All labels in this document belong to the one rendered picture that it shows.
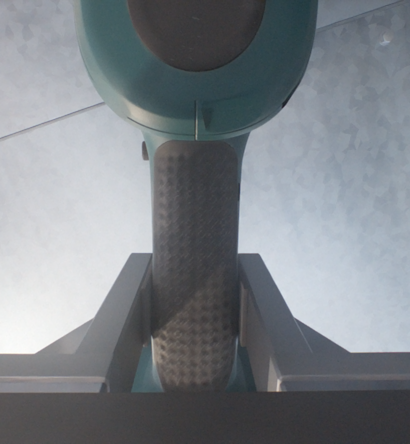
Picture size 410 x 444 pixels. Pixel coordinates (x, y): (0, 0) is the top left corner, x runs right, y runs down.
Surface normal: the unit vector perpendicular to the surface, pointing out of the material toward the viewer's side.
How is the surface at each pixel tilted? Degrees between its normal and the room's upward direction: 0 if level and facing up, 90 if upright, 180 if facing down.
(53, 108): 90
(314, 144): 90
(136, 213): 90
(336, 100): 90
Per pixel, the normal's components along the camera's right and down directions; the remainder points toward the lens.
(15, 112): 0.02, 0.25
